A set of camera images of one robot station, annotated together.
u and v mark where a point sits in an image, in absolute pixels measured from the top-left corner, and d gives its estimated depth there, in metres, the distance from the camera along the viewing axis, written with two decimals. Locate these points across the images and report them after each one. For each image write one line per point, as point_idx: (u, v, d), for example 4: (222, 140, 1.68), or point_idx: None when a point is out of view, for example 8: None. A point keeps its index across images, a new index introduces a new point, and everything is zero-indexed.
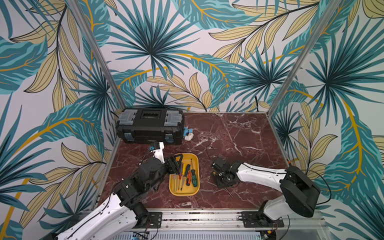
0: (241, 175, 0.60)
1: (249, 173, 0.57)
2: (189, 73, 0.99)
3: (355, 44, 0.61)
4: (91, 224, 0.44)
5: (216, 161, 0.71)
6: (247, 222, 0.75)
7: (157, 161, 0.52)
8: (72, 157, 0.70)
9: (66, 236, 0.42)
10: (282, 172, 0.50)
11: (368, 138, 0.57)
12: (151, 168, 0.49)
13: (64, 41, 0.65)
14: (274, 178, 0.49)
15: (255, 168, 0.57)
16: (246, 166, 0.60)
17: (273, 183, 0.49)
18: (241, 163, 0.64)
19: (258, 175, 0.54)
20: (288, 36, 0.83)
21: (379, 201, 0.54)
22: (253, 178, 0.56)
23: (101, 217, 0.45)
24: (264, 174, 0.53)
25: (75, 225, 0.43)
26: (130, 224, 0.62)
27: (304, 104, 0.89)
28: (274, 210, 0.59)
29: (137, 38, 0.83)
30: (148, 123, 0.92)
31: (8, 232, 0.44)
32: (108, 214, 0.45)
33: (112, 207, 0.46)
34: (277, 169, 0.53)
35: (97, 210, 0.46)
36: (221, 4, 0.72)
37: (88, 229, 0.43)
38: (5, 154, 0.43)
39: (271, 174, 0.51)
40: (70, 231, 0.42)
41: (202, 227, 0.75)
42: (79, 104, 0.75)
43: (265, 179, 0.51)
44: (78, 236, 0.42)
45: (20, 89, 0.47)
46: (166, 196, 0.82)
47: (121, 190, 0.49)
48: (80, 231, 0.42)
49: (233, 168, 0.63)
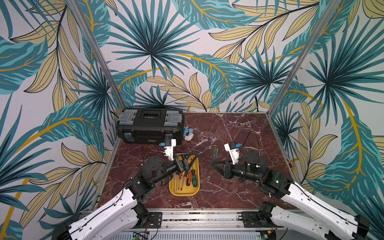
0: (291, 198, 0.47)
1: (305, 203, 0.46)
2: (189, 73, 0.99)
3: (355, 44, 0.61)
4: (105, 214, 0.46)
5: (261, 163, 0.49)
6: (247, 222, 0.75)
7: (158, 159, 0.53)
8: (72, 157, 0.70)
9: (79, 225, 0.43)
10: (353, 220, 0.42)
11: (368, 138, 0.57)
12: (152, 167, 0.51)
13: (65, 41, 0.66)
14: (344, 226, 0.42)
15: (314, 200, 0.46)
16: (302, 192, 0.48)
17: (335, 228, 0.42)
18: (290, 183, 0.50)
19: (319, 211, 0.44)
20: (288, 36, 0.83)
21: (379, 201, 0.54)
22: (306, 209, 0.46)
23: (114, 209, 0.47)
24: (327, 213, 0.44)
25: (88, 215, 0.45)
26: (130, 223, 0.61)
27: (304, 104, 0.89)
28: (287, 222, 0.58)
29: (137, 38, 0.83)
30: (148, 123, 0.92)
31: (8, 232, 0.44)
32: (121, 206, 0.48)
33: (126, 199, 0.50)
34: (345, 214, 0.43)
35: (111, 201, 0.49)
36: (221, 4, 0.72)
37: (101, 219, 0.45)
38: (5, 155, 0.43)
39: (338, 218, 0.43)
40: (83, 220, 0.44)
41: (201, 227, 0.75)
42: (79, 104, 0.75)
43: (327, 220, 0.43)
44: (92, 225, 0.43)
45: (20, 89, 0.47)
46: (166, 197, 0.82)
47: (133, 186, 0.53)
48: (94, 221, 0.44)
49: (281, 186, 0.49)
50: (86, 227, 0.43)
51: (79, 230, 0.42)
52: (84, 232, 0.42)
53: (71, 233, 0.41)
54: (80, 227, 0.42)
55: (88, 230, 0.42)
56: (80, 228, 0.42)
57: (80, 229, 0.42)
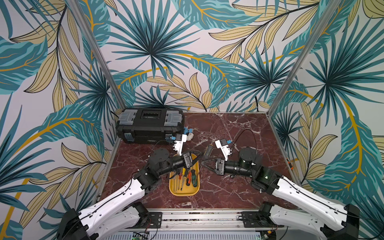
0: (280, 192, 0.48)
1: (294, 195, 0.47)
2: (189, 73, 0.99)
3: (355, 44, 0.61)
4: (114, 202, 0.46)
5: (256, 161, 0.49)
6: (247, 222, 0.75)
7: (164, 151, 0.53)
8: (72, 157, 0.70)
9: (89, 211, 0.43)
10: (343, 210, 0.43)
11: (368, 138, 0.57)
12: (159, 158, 0.51)
13: (64, 41, 0.65)
14: (333, 216, 0.42)
15: (302, 193, 0.47)
16: (289, 185, 0.49)
17: (326, 219, 0.43)
18: (279, 177, 0.51)
19: (307, 203, 0.45)
20: (287, 36, 0.83)
21: (379, 201, 0.54)
22: (297, 202, 0.47)
23: (123, 198, 0.47)
24: (316, 204, 0.45)
25: (97, 203, 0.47)
26: (133, 221, 0.62)
27: (304, 104, 0.89)
28: (285, 220, 0.58)
29: (137, 38, 0.83)
30: (149, 123, 0.92)
31: (8, 232, 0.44)
32: (130, 195, 0.49)
33: (135, 189, 0.50)
34: (334, 204, 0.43)
35: (119, 190, 0.49)
36: (221, 4, 0.72)
37: (111, 207, 0.45)
38: (5, 154, 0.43)
39: (326, 209, 0.43)
40: (93, 208, 0.44)
41: (201, 227, 0.75)
42: (79, 104, 0.75)
43: (318, 212, 0.44)
44: (102, 212, 0.43)
45: (20, 89, 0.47)
46: (166, 196, 0.82)
47: (140, 177, 0.54)
48: (104, 208, 0.44)
49: (271, 182, 0.51)
50: (96, 214, 0.43)
51: (89, 217, 0.42)
52: (94, 219, 0.42)
53: (81, 218, 0.41)
54: (90, 213, 0.42)
55: (98, 216, 0.42)
56: (89, 214, 0.42)
57: (90, 215, 0.42)
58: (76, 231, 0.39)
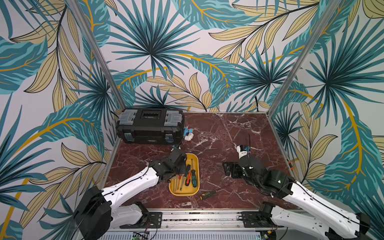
0: (293, 198, 0.46)
1: (307, 202, 0.45)
2: (189, 73, 0.99)
3: (355, 44, 0.61)
4: (133, 184, 0.49)
5: (253, 164, 0.50)
6: (247, 222, 0.75)
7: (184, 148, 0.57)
8: (72, 157, 0.70)
9: (111, 190, 0.45)
10: (356, 220, 0.42)
11: (368, 138, 0.57)
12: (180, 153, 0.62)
13: (65, 41, 0.66)
14: (346, 225, 0.41)
15: (316, 200, 0.45)
16: (303, 191, 0.47)
17: (339, 228, 0.42)
18: (292, 182, 0.49)
19: (321, 211, 0.44)
20: (288, 36, 0.83)
21: (379, 201, 0.54)
22: (309, 209, 0.45)
23: (141, 181, 0.50)
24: (329, 212, 0.43)
25: (117, 183, 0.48)
26: (136, 217, 0.62)
27: (304, 104, 0.89)
28: (287, 222, 0.58)
29: (137, 38, 0.83)
30: (148, 123, 0.92)
31: (8, 232, 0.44)
32: (147, 180, 0.52)
33: (151, 175, 0.53)
34: (347, 213, 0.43)
35: (137, 175, 0.52)
36: (221, 4, 0.72)
37: (131, 188, 0.48)
38: (5, 154, 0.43)
39: (340, 217, 0.43)
40: (114, 187, 0.46)
41: (201, 227, 0.75)
42: (79, 104, 0.75)
43: (330, 220, 0.43)
44: (123, 191, 0.46)
45: (20, 89, 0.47)
46: (166, 196, 0.82)
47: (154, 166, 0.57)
48: (125, 188, 0.47)
49: (283, 186, 0.48)
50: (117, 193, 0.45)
51: (111, 194, 0.44)
52: (117, 197, 0.44)
53: (103, 195, 0.43)
54: (112, 191, 0.44)
55: (120, 195, 0.45)
56: (111, 192, 0.44)
57: (111, 193, 0.44)
58: (99, 206, 0.40)
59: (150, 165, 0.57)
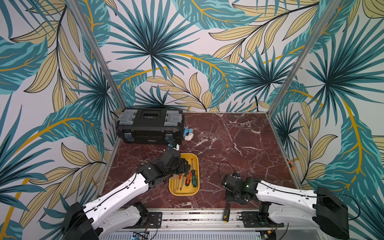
0: (260, 195, 0.55)
1: (271, 194, 0.53)
2: (189, 73, 0.99)
3: (355, 44, 0.61)
4: (118, 196, 0.46)
5: (228, 180, 0.65)
6: (247, 222, 0.75)
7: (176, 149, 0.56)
8: (72, 157, 0.70)
9: (94, 205, 0.43)
10: (313, 194, 0.46)
11: (368, 138, 0.57)
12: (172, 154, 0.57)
13: (64, 41, 0.65)
14: (305, 202, 0.46)
15: (278, 189, 0.53)
16: (266, 186, 0.56)
17: (303, 207, 0.46)
18: (257, 182, 0.59)
19: (283, 197, 0.50)
20: (288, 36, 0.83)
21: (379, 201, 0.54)
22: (277, 200, 0.52)
23: (128, 192, 0.47)
24: (291, 196, 0.49)
25: (101, 196, 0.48)
26: (133, 219, 0.61)
27: (304, 104, 0.89)
28: (283, 217, 0.58)
29: (137, 38, 0.83)
30: (148, 123, 0.92)
31: (8, 232, 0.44)
32: (134, 189, 0.49)
33: (139, 183, 0.50)
34: (305, 191, 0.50)
35: (123, 184, 0.49)
36: (221, 4, 0.72)
37: (116, 200, 0.45)
38: (5, 154, 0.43)
39: (299, 197, 0.47)
40: (98, 201, 0.44)
41: (201, 227, 0.75)
42: (79, 104, 0.75)
43: (293, 202, 0.48)
44: (107, 206, 0.43)
45: (20, 89, 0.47)
46: (166, 196, 0.82)
47: (144, 171, 0.53)
48: (109, 202, 0.44)
49: (250, 188, 0.58)
50: (100, 208, 0.42)
51: (94, 210, 0.42)
52: (99, 212, 0.42)
53: (85, 212, 0.41)
54: (95, 207, 0.42)
55: (103, 210, 0.42)
56: (94, 207, 0.42)
57: (94, 208, 0.42)
58: (81, 224, 0.38)
59: (139, 170, 0.53)
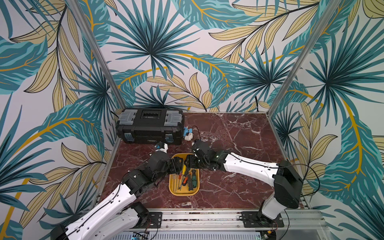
0: (228, 166, 0.56)
1: (238, 165, 0.54)
2: (189, 73, 0.99)
3: (355, 44, 0.61)
4: (102, 213, 0.44)
5: (200, 146, 0.61)
6: (247, 222, 0.75)
7: (165, 153, 0.58)
8: (72, 157, 0.70)
9: (76, 226, 0.41)
10: (275, 166, 0.48)
11: (368, 138, 0.57)
12: (160, 158, 0.54)
13: (64, 41, 0.65)
14: (266, 173, 0.48)
15: (244, 161, 0.54)
16: (234, 157, 0.57)
17: (263, 177, 0.48)
18: (228, 153, 0.59)
19: (247, 167, 0.52)
20: (288, 36, 0.83)
21: (379, 200, 0.54)
22: (241, 171, 0.54)
23: (112, 206, 0.45)
24: (254, 166, 0.51)
25: (84, 215, 0.43)
26: (131, 222, 0.61)
27: (304, 104, 0.89)
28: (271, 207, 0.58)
29: (137, 38, 0.83)
30: (148, 123, 0.92)
31: (8, 232, 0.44)
32: (119, 202, 0.46)
33: (123, 195, 0.47)
34: (268, 163, 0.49)
35: (107, 199, 0.46)
36: (221, 4, 0.72)
37: (99, 218, 0.43)
38: (5, 154, 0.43)
39: (262, 168, 0.49)
40: (80, 221, 0.42)
41: (201, 227, 0.75)
42: (79, 104, 0.75)
43: (255, 173, 0.50)
44: (90, 225, 0.42)
45: (20, 89, 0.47)
46: (166, 196, 0.82)
47: (129, 181, 0.50)
48: (92, 220, 0.42)
49: (220, 158, 0.59)
50: (83, 228, 0.41)
51: (77, 232, 0.40)
52: (82, 233, 0.40)
53: (68, 234, 0.40)
54: (77, 228, 0.41)
55: (86, 230, 0.41)
56: (77, 229, 0.41)
57: (77, 230, 0.40)
58: None
59: (124, 180, 0.50)
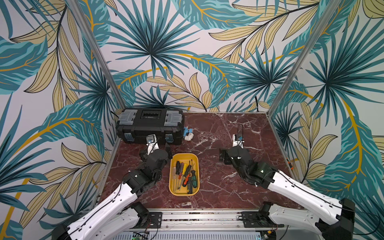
0: (276, 186, 0.49)
1: (289, 189, 0.47)
2: (189, 73, 0.99)
3: (355, 44, 0.61)
4: (104, 212, 0.44)
5: (242, 154, 0.53)
6: (247, 222, 0.75)
7: (163, 151, 0.57)
8: (72, 157, 0.70)
9: (78, 225, 0.41)
10: (338, 204, 0.42)
11: (368, 138, 0.57)
12: (158, 156, 0.54)
13: (65, 41, 0.66)
14: (327, 210, 0.42)
15: (298, 186, 0.47)
16: (285, 178, 0.50)
17: (322, 213, 0.42)
18: (275, 171, 0.52)
19: (303, 197, 0.45)
20: (288, 36, 0.83)
21: (379, 200, 0.54)
22: (292, 196, 0.47)
23: (114, 205, 0.46)
24: (311, 198, 0.44)
25: (86, 214, 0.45)
26: (131, 222, 0.61)
27: (304, 104, 0.89)
28: (284, 218, 0.58)
29: (137, 38, 0.83)
30: (148, 123, 0.92)
31: (8, 232, 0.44)
32: (121, 202, 0.47)
33: (125, 194, 0.48)
34: (329, 198, 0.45)
35: (109, 198, 0.47)
36: (221, 4, 0.72)
37: (101, 217, 0.43)
38: (5, 154, 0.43)
39: (322, 202, 0.43)
40: (82, 220, 0.42)
41: (201, 227, 0.75)
42: (79, 104, 0.75)
43: (311, 205, 0.44)
44: (92, 224, 0.42)
45: (20, 89, 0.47)
46: (166, 197, 0.82)
47: (130, 180, 0.52)
48: (94, 219, 0.43)
49: (265, 175, 0.51)
50: (85, 227, 0.41)
51: (79, 230, 0.40)
52: (84, 232, 0.40)
53: (70, 233, 0.40)
54: (79, 227, 0.41)
55: (88, 229, 0.41)
56: (79, 228, 0.41)
57: (79, 229, 0.41)
58: None
59: (125, 179, 0.52)
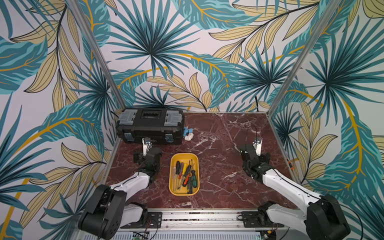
0: (267, 178, 0.58)
1: (276, 180, 0.55)
2: (189, 73, 0.99)
3: (355, 44, 0.61)
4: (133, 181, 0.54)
5: (249, 150, 0.65)
6: (247, 222, 0.75)
7: (156, 148, 0.71)
8: (72, 157, 0.70)
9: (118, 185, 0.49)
10: (316, 195, 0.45)
11: (368, 138, 0.57)
12: (154, 152, 0.68)
13: (64, 41, 0.65)
14: (303, 197, 0.46)
15: (285, 180, 0.54)
16: (275, 173, 0.58)
17: (299, 201, 0.46)
18: (271, 168, 0.61)
19: (286, 187, 0.51)
20: (288, 36, 0.83)
21: (379, 200, 0.54)
22: (280, 188, 0.53)
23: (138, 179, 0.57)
24: (293, 188, 0.50)
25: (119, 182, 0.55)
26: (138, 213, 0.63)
27: (304, 104, 0.89)
28: (280, 214, 0.58)
29: (137, 38, 0.83)
30: (148, 123, 0.92)
31: (8, 232, 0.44)
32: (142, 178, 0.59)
33: (143, 175, 0.61)
34: (311, 191, 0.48)
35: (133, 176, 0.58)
36: (221, 4, 0.72)
37: (133, 183, 0.53)
38: (5, 154, 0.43)
39: (301, 192, 0.48)
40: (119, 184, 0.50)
41: (201, 227, 0.75)
42: (79, 104, 0.75)
43: (292, 194, 0.49)
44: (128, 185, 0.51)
45: (20, 89, 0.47)
46: (166, 197, 0.82)
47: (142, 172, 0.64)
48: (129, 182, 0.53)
49: (261, 169, 0.62)
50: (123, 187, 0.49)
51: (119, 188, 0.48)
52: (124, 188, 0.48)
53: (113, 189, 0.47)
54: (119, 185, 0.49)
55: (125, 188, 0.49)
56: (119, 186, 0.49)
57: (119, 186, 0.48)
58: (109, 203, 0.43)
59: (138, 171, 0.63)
